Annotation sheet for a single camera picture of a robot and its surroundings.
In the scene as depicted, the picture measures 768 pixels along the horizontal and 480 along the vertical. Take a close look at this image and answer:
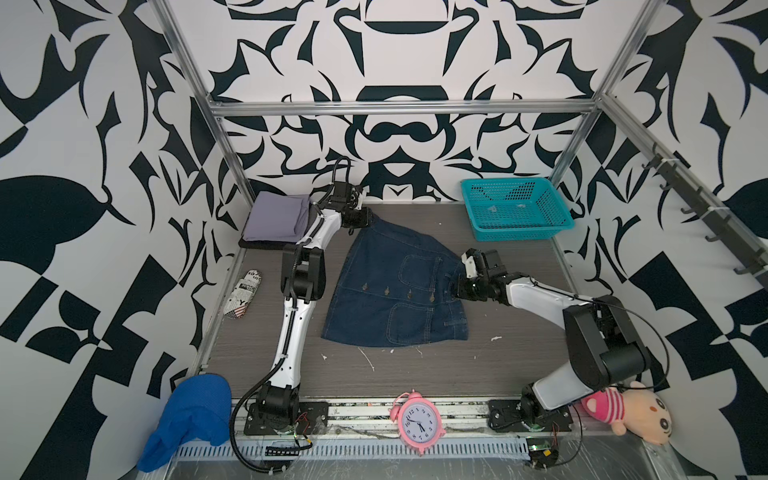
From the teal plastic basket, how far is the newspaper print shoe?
0.75 meters

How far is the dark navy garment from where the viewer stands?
88 cm

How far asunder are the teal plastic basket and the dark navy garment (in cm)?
22

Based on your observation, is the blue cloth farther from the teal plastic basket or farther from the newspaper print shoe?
the teal plastic basket

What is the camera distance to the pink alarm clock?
0.70 m

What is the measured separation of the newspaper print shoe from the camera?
35.8 inches

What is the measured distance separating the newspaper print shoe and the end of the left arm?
0.34m

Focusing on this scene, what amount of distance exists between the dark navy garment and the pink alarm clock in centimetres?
16

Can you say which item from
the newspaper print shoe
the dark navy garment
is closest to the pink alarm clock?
the dark navy garment

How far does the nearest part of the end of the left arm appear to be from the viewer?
88cm

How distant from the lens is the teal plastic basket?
110 cm
